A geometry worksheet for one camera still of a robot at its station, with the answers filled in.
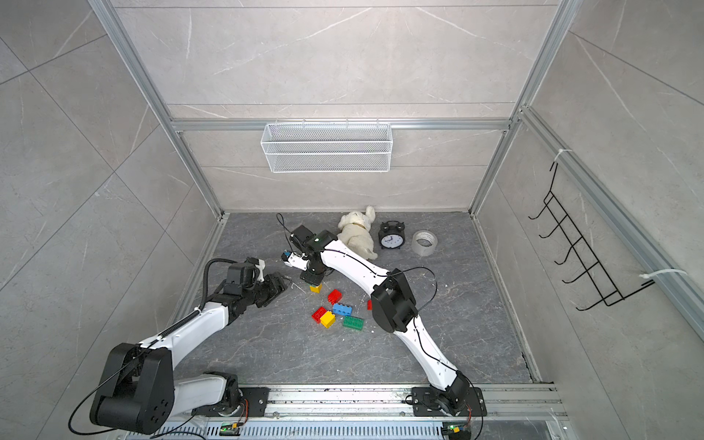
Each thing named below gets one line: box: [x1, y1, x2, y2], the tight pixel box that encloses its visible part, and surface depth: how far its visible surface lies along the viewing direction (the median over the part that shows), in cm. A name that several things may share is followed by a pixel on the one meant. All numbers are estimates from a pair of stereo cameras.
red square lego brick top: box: [327, 288, 343, 306], surface depth 95 cm
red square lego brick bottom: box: [311, 306, 328, 324], surface depth 90 cm
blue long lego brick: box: [332, 302, 353, 317], surface depth 90 cm
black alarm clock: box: [377, 220, 406, 250], surface depth 105 cm
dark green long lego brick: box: [341, 315, 366, 331], surface depth 90 cm
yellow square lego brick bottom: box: [319, 310, 337, 330], surface depth 89 cm
